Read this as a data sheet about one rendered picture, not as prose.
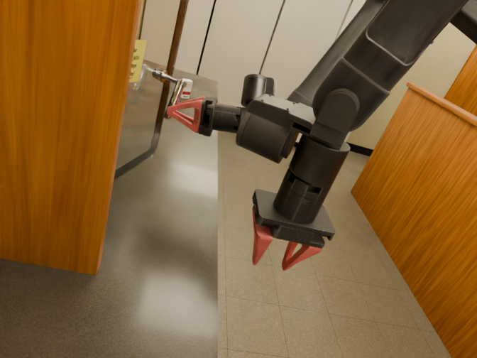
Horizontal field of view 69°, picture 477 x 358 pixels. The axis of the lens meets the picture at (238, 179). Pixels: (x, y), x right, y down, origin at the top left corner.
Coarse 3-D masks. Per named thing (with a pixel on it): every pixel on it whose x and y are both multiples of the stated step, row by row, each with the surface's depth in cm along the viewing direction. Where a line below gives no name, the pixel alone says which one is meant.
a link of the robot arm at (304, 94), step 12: (372, 0) 73; (384, 0) 72; (360, 12) 73; (372, 12) 73; (348, 24) 74; (360, 24) 73; (348, 36) 72; (336, 48) 72; (348, 48) 72; (324, 60) 72; (336, 60) 72; (312, 72) 72; (324, 72) 72; (300, 84) 72; (312, 84) 71; (300, 96) 71; (312, 96) 71
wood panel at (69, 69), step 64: (0, 0) 36; (64, 0) 37; (128, 0) 37; (0, 64) 40; (64, 64) 40; (128, 64) 41; (0, 128) 43; (64, 128) 44; (0, 192) 48; (64, 192) 49; (0, 256) 54; (64, 256) 55
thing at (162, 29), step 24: (144, 0) 56; (168, 0) 63; (144, 24) 59; (168, 24) 67; (168, 48) 71; (144, 72) 66; (168, 72) 75; (144, 96) 69; (144, 120) 74; (120, 144) 68; (144, 144) 79; (120, 168) 72
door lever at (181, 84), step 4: (164, 72) 73; (164, 76) 73; (168, 76) 73; (164, 80) 74; (168, 80) 73; (172, 80) 73; (176, 80) 72; (180, 80) 72; (184, 80) 72; (176, 84) 72; (180, 84) 72; (184, 84) 72; (176, 88) 72; (180, 88) 72; (172, 92) 73; (176, 92) 72; (180, 92) 73; (172, 96) 73; (176, 96) 72; (172, 100) 73; (176, 100) 73; (168, 104) 73; (172, 104) 73; (176, 104) 73; (164, 116) 73; (168, 116) 73
